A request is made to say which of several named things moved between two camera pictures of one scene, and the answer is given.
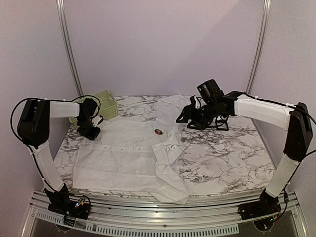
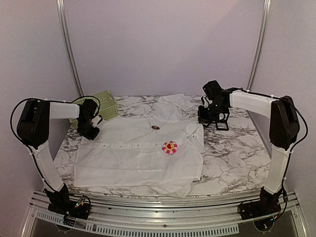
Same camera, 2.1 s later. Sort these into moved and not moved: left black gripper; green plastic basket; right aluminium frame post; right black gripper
Moved: right black gripper
Not moved: left black gripper; green plastic basket; right aluminium frame post
